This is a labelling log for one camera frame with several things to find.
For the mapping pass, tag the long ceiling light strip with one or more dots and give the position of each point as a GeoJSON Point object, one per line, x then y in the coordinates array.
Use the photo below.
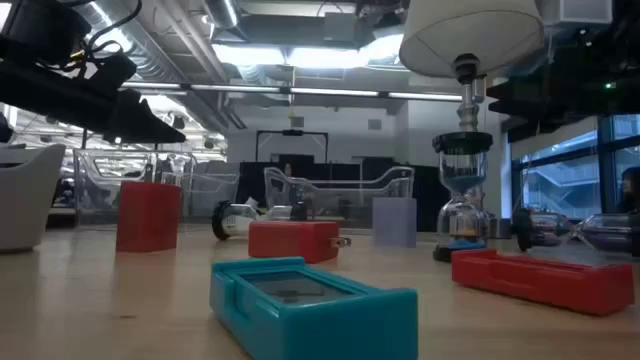
{"type": "Point", "coordinates": [330, 92]}

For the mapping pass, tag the person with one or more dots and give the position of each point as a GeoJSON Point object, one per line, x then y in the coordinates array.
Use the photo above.
{"type": "Point", "coordinates": [631, 190]}
{"type": "Point", "coordinates": [288, 171]}

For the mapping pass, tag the red rectangular block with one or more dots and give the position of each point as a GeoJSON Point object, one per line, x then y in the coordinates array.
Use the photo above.
{"type": "Point", "coordinates": [148, 215]}

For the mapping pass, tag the red plug adapter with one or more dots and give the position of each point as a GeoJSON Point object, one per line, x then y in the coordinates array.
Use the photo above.
{"type": "Point", "coordinates": [290, 240]}

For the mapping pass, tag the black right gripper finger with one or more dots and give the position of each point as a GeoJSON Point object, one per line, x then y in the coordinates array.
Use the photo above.
{"type": "Point", "coordinates": [527, 122]}
{"type": "Point", "coordinates": [520, 94]}

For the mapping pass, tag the white sand hourglass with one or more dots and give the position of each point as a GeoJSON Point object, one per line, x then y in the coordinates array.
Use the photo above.
{"type": "Point", "coordinates": [221, 220]}

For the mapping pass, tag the black metal stand frame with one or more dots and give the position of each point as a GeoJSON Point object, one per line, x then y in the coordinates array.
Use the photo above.
{"type": "Point", "coordinates": [292, 132]}

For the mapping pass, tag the table lamp white shade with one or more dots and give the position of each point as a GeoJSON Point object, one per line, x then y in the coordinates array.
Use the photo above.
{"type": "Point", "coordinates": [470, 35]}

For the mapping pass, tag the blue sand hourglass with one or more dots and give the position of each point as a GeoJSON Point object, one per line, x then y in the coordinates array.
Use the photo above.
{"type": "Point", "coordinates": [462, 142]}

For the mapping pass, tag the teal plastic staple case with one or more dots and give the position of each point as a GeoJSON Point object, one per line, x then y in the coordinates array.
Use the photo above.
{"type": "Point", "coordinates": [320, 325]}

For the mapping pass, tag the lavender block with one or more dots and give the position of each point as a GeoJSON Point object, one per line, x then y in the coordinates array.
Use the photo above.
{"type": "Point", "coordinates": [395, 222]}

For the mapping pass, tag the pink sand hourglass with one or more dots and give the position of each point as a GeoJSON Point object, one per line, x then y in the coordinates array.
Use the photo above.
{"type": "Point", "coordinates": [522, 230]}

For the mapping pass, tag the orange sand hourglass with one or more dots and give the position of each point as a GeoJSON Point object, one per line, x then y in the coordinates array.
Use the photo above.
{"type": "Point", "coordinates": [466, 232]}

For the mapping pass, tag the grey ceiling box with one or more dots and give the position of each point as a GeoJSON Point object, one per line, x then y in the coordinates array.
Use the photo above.
{"type": "Point", "coordinates": [340, 27]}

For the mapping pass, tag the red plastic staple case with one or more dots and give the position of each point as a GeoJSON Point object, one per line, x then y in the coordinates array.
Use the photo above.
{"type": "Point", "coordinates": [550, 285]}

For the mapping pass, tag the clear plastic tray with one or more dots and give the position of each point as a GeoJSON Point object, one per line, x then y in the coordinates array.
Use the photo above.
{"type": "Point", "coordinates": [400, 175]}
{"type": "Point", "coordinates": [85, 180]}

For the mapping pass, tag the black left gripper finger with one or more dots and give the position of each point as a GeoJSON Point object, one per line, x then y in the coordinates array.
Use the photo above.
{"type": "Point", "coordinates": [145, 127]}

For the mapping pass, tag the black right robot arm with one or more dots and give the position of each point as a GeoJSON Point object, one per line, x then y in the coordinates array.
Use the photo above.
{"type": "Point", "coordinates": [620, 45]}

